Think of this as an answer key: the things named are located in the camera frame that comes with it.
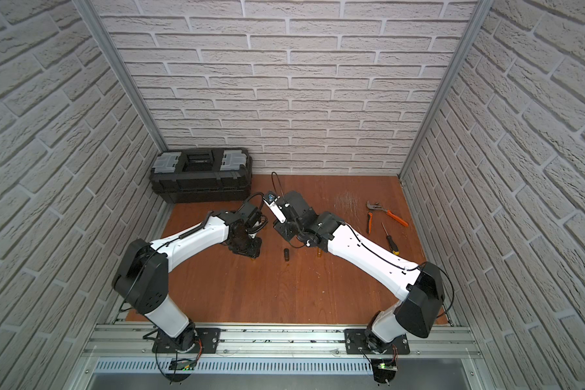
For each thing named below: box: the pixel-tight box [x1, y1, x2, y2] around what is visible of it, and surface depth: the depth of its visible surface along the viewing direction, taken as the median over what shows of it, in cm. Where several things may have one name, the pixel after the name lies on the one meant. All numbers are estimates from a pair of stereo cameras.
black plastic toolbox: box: [148, 147, 253, 204], surface depth 101 cm
